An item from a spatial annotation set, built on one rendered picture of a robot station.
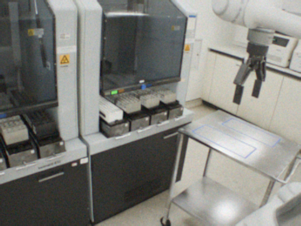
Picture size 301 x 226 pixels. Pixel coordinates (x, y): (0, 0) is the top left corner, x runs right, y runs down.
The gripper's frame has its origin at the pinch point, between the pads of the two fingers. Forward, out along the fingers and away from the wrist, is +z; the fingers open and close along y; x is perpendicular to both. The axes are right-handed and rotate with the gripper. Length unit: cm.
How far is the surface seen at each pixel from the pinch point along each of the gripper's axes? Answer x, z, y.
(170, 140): 66, 64, 34
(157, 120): 66, 44, 19
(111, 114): 70, 34, -13
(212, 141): 23.6, 37.9, 20.4
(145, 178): 66, 89, 14
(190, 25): 75, -14, 48
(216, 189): 29, 92, 50
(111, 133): 66, 43, -15
